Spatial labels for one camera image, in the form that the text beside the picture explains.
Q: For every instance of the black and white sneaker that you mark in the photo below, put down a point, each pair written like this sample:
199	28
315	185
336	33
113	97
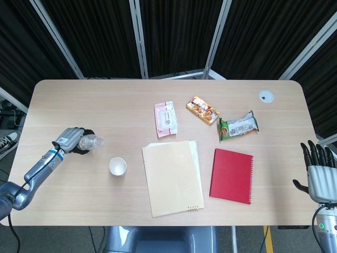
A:
9	142

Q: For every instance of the beige spiral sketchbook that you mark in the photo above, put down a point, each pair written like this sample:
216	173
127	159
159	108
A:
171	179

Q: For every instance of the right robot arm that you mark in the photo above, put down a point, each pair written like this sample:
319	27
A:
327	229

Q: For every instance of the clear plastic water bottle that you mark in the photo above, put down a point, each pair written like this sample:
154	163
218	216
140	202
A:
90	142

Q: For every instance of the green snack bag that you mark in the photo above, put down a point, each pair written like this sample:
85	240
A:
237	127

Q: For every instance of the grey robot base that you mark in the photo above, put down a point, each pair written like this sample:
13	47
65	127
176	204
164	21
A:
160	239

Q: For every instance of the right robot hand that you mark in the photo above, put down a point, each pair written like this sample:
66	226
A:
319	182

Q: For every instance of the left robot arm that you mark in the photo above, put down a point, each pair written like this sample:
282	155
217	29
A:
34	174

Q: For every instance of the leaf print paper cup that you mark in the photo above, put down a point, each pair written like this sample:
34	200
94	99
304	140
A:
118	166

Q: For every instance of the white partition frame post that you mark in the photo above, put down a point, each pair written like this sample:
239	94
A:
308	47
214	39
138	39
56	39

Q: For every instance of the red spiral notebook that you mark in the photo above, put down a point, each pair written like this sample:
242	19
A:
231	175

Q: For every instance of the yellow curry box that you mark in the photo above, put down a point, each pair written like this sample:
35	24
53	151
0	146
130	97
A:
202	110

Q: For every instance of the pink wet wipes pack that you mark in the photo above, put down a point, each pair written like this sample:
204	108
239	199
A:
166	120

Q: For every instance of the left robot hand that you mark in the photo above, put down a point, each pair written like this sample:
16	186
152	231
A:
69	139

